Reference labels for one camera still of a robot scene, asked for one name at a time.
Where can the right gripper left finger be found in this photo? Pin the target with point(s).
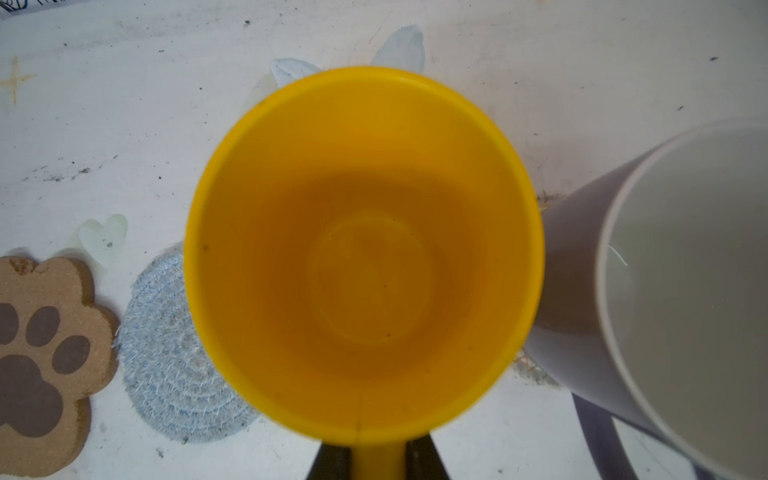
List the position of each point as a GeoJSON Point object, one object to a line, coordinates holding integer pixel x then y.
{"type": "Point", "coordinates": [331, 463]}

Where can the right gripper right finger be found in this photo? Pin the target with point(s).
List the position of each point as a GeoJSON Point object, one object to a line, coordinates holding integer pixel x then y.
{"type": "Point", "coordinates": [422, 460]}

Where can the multicolour woven round coaster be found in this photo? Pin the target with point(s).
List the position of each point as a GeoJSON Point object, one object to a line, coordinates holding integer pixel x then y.
{"type": "Point", "coordinates": [526, 369]}

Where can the grey woven round coaster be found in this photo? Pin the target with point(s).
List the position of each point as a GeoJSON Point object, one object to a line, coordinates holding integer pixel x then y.
{"type": "Point", "coordinates": [168, 376]}

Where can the yellow mug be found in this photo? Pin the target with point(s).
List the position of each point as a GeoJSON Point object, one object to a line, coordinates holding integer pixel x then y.
{"type": "Point", "coordinates": [363, 259]}

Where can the lavender mug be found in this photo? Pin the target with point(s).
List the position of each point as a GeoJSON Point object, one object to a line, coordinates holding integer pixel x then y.
{"type": "Point", "coordinates": [654, 303]}

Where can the brown paw print coaster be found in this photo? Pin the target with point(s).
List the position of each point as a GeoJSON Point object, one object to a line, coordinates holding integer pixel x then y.
{"type": "Point", "coordinates": [56, 352]}

